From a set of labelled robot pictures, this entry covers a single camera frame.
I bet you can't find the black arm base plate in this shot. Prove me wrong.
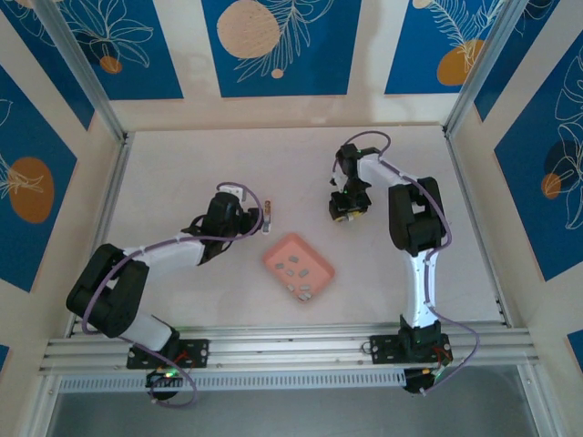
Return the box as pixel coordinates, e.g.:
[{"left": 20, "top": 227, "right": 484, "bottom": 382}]
[
  {"left": 126, "top": 339, "right": 211, "bottom": 371},
  {"left": 369, "top": 334, "right": 453, "bottom": 365}
]

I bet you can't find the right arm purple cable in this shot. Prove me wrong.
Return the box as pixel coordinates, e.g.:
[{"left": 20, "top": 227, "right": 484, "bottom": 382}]
[{"left": 332, "top": 130, "right": 483, "bottom": 396}]

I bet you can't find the controller board with LED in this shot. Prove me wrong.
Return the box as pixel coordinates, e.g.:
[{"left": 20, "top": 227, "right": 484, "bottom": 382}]
[
  {"left": 403, "top": 367, "right": 450, "bottom": 396},
  {"left": 145, "top": 369, "right": 183, "bottom": 401}
]

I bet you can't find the slotted grey cable duct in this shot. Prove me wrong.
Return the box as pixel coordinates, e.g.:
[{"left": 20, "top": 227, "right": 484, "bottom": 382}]
[{"left": 57, "top": 367, "right": 407, "bottom": 393}]

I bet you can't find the grey metal panel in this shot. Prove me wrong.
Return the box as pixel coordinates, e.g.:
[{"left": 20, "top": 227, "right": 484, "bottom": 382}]
[{"left": 45, "top": 391, "right": 547, "bottom": 437}]

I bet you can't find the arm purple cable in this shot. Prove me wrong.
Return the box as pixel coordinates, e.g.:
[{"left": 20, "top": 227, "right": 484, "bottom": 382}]
[
  {"left": 332, "top": 130, "right": 483, "bottom": 396},
  {"left": 80, "top": 181, "right": 265, "bottom": 409}
]

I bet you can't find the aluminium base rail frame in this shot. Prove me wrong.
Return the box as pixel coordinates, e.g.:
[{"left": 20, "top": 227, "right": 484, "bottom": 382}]
[{"left": 38, "top": 320, "right": 541, "bottom": 375}]

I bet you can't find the aluminium frame post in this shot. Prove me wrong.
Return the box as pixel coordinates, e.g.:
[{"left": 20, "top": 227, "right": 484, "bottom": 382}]
[
  {"left": 442, "top": 0, "right": 537, "bottom": 137},
  {"left": 34, "top": 0, "right": 131, "bottom": 143}
]

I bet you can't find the pink plastic tray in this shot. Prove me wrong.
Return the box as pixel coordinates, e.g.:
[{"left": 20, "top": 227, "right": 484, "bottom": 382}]
[{"left": 261, "top": 232, "right": 337, "bottom": 308}]

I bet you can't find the pink and white stapler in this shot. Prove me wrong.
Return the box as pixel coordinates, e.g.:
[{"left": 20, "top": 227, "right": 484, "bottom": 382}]
[{"left": 261, "top": 198, "right": 275, "bottom": 238}]

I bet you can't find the aluminium side rail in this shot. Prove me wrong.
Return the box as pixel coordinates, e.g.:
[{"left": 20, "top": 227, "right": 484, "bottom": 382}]
[
  {"left": 444, "top": 127, "right": 510, "bottom": 328},
  {"left": 66, "top": 131, "right": 134, "bottom": 339}
]

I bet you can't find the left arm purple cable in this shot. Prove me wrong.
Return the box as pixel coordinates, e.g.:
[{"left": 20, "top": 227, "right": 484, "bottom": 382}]
[{"left": 80, "top": 181, "right": 265, "bottom": 409}]

